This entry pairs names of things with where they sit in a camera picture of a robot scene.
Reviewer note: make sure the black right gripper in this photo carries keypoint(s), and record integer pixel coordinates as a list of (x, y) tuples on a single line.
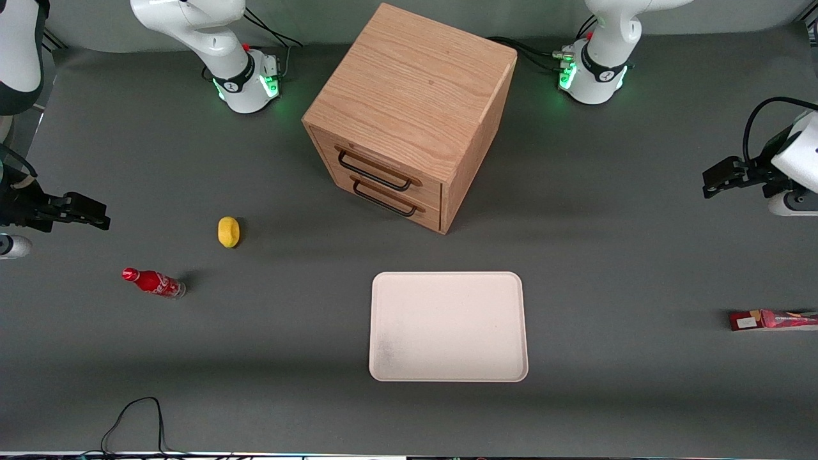
[(24, 208)]

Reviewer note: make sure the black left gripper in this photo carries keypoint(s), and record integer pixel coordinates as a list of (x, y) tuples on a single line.
[(760, 175)]

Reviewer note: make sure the red cookie box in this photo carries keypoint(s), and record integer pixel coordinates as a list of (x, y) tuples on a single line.
[(776, 319)]

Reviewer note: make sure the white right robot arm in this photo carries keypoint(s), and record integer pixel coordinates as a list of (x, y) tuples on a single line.
[(192, 19)]

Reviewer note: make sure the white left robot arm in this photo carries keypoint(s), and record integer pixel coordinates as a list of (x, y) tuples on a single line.
[(607, 38)]

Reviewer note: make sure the white rectangular tray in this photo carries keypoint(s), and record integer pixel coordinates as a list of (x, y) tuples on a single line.
[(447, 326)]

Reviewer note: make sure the red cola bottle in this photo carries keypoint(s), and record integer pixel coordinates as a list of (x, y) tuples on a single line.
[(153, 282)]

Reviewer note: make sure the yellow lemon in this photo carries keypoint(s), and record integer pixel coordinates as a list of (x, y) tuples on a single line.
[(229, 232)]

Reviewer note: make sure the wooden two-drawer cabinet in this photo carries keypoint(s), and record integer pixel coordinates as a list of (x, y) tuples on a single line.
[(415, 83)]

